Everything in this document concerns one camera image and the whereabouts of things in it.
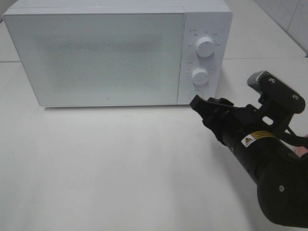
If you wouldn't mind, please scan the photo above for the white lower microwave knob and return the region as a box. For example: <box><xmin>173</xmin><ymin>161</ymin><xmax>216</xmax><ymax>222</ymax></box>
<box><xmin>192</xmin><ymin>67</ymin><xmax>209</xmax><ymax>86</ymax></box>

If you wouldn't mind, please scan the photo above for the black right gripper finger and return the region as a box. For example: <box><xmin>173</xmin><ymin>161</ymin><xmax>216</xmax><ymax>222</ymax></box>
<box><xmin>189</xmin><ymin>95</ymin><xmax>209</xmax><ymax>118</ymax></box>

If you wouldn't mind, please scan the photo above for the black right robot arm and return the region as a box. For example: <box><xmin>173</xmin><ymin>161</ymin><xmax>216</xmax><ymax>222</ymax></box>
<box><xmin>190</xmin><ymin>95</ymin><xmax>308</xmax><ymax>228</ymax></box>

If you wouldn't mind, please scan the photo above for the round white door button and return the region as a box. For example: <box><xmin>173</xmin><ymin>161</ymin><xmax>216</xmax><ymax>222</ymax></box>
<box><xmin>189</xmin><ymin>90</ymin><xmax>204</xmax><ymax>101</ymax></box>

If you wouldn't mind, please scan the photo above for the white microwave oven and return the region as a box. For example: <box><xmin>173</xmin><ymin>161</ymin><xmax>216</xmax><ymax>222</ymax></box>
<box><xmin>3</xmin><ymin>0</ymin><xmax>233</xmax><ymax>107</ymax></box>

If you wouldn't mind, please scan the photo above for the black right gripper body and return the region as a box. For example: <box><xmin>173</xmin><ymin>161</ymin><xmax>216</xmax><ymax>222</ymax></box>
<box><xmin>203</xmin><ymin>98</ymin><xmax>262</xmax><ymax>144</ymax></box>

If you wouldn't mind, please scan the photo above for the white microwave knob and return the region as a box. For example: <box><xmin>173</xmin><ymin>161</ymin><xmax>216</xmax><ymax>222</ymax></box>
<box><xmin>195</xmin><ymin>36</ymin><xmax>215</xmax><ymax>57</ymax></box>
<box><xmin>192</xmin><ymin>67</ymin><xmax>209</xmax><ymax>86</ymax></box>

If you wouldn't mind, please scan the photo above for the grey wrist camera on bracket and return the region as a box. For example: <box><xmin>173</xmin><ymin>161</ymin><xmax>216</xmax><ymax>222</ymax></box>
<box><xmin>247</xmin><ymin>70</ymin><xmax>306</xmax><ymax>135</ymax></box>

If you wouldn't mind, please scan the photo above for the white upper microwave knob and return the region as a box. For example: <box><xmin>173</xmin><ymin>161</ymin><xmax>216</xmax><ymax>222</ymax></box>
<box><xmin>195</xmin><ymin>36</ymin><xmax>215</xmax><ymax>57</ymax></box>

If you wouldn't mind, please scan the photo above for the white microwave door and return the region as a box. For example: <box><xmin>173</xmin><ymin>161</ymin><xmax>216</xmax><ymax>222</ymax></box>
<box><xmin>5</xmin><ymin>13</ymin><xmax>184</xmax><ymax>107</ymax></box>

